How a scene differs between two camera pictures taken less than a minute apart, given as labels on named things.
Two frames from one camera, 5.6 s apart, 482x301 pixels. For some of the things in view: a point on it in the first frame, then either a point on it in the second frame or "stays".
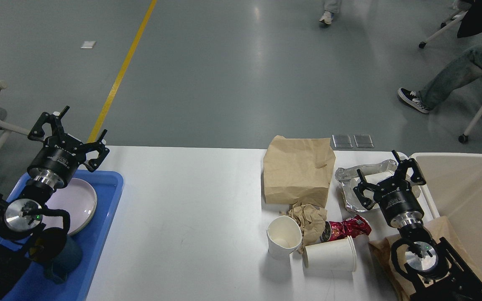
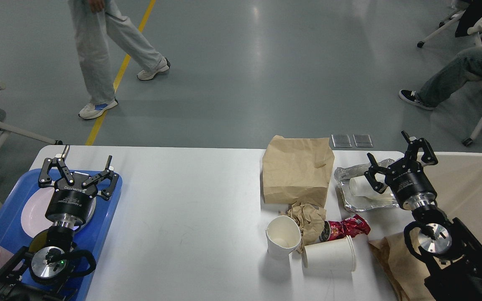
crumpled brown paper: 311,220 stays
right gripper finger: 417,178 → 428,156
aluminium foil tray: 372,173 stays
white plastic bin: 472,189 stays
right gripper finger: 363,185 → 370,174
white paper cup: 284,237 stays
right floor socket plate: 363,141 stays
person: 331,7 → 94,20
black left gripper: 58,157 → 70,205
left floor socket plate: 342,141 stays
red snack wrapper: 354,226 stays
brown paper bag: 298,170 stays
